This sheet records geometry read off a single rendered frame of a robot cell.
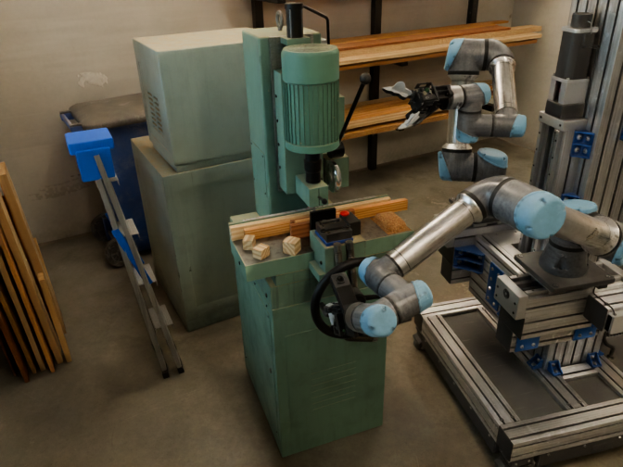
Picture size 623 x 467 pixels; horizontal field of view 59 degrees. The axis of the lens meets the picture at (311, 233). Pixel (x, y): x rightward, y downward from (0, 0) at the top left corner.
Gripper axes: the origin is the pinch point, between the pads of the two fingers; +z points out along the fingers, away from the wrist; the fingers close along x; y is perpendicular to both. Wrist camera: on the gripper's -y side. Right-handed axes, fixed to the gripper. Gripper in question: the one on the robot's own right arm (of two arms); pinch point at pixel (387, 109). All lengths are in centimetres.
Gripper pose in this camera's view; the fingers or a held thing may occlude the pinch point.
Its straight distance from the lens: 177.9
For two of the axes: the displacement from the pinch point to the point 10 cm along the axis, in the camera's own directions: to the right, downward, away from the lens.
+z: -9.3, 1.9, -3.0
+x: 2.8, 9.1, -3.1
